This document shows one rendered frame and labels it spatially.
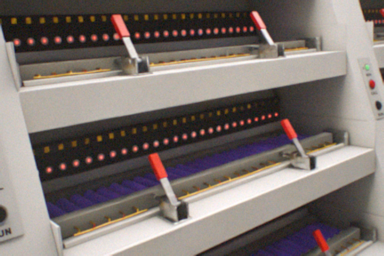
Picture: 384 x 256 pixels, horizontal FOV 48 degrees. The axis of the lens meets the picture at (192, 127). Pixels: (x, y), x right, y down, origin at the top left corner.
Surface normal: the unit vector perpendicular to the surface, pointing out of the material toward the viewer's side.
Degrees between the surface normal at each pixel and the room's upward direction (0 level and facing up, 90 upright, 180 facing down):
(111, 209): 108
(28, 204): 90
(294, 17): 90
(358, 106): 90
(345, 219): 90
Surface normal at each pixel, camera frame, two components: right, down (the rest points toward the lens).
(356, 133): -0.77, 0.18
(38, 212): 0.57, -0.20
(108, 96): 0.62, 0.11
